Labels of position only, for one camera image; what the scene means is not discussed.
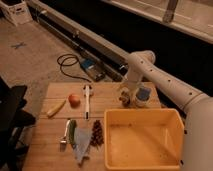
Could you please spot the whiteboard eraser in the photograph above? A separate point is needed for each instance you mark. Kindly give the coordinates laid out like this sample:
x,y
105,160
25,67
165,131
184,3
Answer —
x,y
125,98

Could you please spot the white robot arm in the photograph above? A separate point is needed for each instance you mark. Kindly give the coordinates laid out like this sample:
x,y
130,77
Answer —
x,y
197,146

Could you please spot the blue power box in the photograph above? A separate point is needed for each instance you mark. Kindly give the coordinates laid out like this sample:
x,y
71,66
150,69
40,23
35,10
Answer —
x,y
92,69

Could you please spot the white marker pen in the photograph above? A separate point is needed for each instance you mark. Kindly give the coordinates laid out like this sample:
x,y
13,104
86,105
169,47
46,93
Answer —
x,y
87,93

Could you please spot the red apple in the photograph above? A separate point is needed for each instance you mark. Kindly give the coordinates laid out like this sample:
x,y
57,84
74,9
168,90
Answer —
x,y
74,100

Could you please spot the dark grape bunch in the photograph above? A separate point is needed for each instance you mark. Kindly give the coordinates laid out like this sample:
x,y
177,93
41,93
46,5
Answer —
x,y
97,134

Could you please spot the blue cloth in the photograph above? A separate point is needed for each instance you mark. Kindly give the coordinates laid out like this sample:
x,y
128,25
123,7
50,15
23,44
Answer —
x,y
82,139

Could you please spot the yellow banana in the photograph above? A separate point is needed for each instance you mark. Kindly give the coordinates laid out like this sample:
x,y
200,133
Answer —
x,y
51,112

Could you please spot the yellow plastic bin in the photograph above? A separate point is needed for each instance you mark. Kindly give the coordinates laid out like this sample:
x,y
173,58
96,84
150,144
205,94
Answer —
x,y
143,139

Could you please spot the green cucumber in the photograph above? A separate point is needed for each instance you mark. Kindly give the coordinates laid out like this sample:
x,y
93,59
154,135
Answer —
x,y
72,126

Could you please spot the silver metal spatula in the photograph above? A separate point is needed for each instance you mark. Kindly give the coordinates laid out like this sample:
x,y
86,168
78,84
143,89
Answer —
x,y
63,141

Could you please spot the black chair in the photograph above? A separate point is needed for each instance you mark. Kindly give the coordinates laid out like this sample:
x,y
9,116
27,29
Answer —
x,y
13,119

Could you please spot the white cardboard box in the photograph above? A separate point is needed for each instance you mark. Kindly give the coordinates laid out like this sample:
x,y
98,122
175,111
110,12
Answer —
x,y
17,14

